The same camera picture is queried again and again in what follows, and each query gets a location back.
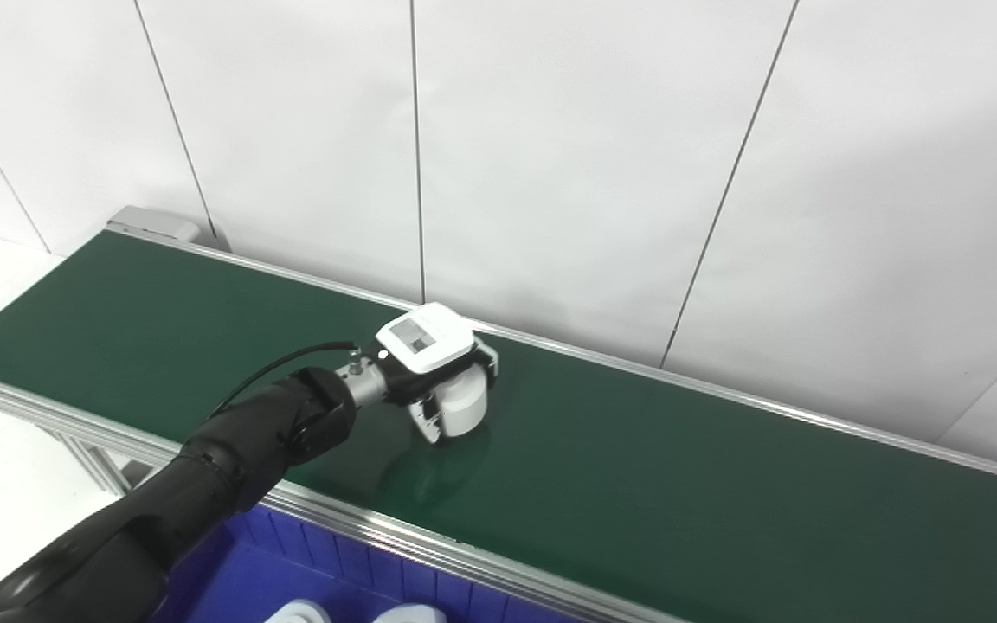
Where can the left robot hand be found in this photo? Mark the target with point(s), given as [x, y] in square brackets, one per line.
[421, 342]

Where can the white plastic part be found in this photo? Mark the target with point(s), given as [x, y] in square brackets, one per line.
[412, 614]
[466, 402]

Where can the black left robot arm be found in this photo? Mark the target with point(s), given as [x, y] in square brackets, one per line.
[204, 484]

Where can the blue plastic bin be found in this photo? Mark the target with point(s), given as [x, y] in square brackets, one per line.
[291, 562]

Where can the grey conveyor end cover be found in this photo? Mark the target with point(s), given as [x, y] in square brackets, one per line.
[152, 223]

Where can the white part with hole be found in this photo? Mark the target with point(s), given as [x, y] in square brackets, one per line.
[301, 613]

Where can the green conveyor belt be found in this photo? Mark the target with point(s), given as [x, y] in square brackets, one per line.
[680, 484]

